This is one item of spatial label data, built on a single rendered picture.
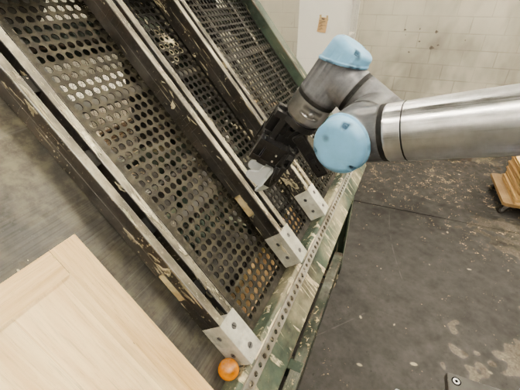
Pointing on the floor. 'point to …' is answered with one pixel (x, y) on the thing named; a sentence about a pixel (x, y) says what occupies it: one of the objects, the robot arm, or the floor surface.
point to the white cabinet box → (323, 27)
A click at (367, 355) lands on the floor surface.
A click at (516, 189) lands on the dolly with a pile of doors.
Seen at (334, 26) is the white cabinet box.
